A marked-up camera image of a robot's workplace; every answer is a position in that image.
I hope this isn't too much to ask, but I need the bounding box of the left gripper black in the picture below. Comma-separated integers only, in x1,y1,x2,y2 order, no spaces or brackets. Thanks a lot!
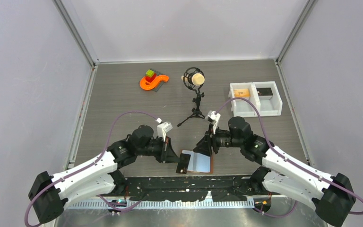
136,135,180,163

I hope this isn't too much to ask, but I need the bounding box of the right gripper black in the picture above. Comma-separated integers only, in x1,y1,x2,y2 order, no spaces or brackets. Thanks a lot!
194,123,243,157

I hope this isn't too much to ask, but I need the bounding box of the brown card holder wallet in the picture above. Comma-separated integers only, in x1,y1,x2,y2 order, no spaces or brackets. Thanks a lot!
181,149,215,175

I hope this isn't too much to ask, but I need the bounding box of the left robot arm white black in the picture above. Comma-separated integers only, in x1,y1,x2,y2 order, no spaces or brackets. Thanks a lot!
28,122,179,224

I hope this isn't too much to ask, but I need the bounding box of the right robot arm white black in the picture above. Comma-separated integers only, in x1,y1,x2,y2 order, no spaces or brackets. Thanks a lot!
193,117,356,227

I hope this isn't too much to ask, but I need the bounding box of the orange card in box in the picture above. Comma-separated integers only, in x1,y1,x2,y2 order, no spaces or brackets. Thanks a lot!
233,88,251,98

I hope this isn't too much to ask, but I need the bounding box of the black card in box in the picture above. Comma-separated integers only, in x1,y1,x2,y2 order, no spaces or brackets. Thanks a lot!
257,87,273,98

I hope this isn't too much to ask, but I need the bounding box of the orange curved plastic piece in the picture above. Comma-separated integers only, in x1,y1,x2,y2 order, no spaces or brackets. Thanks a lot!
139,75,169,90

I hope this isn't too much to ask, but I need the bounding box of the red toy block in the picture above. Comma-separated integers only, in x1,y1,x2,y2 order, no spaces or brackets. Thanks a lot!
144,73,156,83

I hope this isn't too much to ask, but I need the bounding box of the white two-compartment box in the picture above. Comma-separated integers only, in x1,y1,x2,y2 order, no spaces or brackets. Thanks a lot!
228,81,283,118

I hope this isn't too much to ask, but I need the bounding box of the green toy block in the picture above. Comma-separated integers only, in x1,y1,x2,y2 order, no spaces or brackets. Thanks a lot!
146,70,156,78

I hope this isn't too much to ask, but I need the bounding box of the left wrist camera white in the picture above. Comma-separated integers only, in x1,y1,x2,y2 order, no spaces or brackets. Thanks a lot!
156,118,173,142

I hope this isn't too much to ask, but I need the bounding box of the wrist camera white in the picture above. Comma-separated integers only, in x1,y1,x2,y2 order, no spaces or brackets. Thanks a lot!
156,118,173,142
205,111,221,134

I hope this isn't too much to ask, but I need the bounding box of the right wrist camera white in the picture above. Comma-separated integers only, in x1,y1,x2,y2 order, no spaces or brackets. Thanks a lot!
205,111,221,134

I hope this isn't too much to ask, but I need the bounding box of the beige microphone in shock mount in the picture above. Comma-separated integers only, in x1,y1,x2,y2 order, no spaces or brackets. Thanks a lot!
181,67,205,93

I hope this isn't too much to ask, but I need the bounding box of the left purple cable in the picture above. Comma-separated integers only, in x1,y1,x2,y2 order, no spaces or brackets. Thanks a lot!
24,110,162,227

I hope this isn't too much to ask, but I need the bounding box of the grey toy base plate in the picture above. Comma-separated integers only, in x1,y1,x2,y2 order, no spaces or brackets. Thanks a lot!
145,69,164,92

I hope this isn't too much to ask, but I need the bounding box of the aluminium front rail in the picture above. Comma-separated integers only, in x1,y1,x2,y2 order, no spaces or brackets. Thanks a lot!
47,177,295,210

